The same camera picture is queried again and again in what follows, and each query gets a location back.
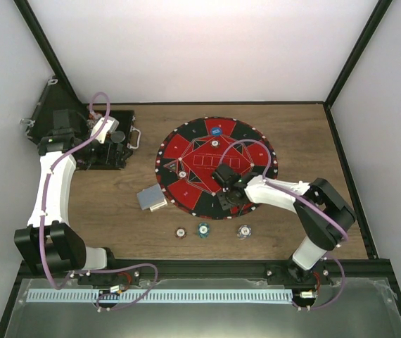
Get blue green chip stack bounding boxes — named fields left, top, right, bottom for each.
left=197, top=223, right=210, bottom=239

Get blue small blind button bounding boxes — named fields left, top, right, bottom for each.
left=210, top=126, right=222, bottom=137

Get orange black chip stack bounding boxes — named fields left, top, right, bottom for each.
left=175, top=227, right=186, bottom=239

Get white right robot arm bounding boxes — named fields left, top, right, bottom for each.
left=212, top=164, right=357, bottom=284

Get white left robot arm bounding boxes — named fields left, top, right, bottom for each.
left=14, top=109, right=119, bottom=284

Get chips inside case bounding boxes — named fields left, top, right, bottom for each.
left=87, top=111, right=103, bottom=128

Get black poker chip case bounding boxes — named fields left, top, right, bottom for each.
left=22, top=77, right=137, bottom=170

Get purple white chip stack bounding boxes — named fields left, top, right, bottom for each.
left=236, top=225, right=252, bottom=240

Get round red black poker mat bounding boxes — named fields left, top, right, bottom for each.
left=155, top=117, right=278, bottom=220

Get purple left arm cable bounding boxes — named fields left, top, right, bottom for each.
left=38, top=92, right=158, bottom=313

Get light blue slotted cable duct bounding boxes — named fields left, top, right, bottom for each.
left=25, top=289, right=293, bottom=305

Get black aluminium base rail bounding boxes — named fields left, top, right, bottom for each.
left=15, top=258, right=396, bottom=288

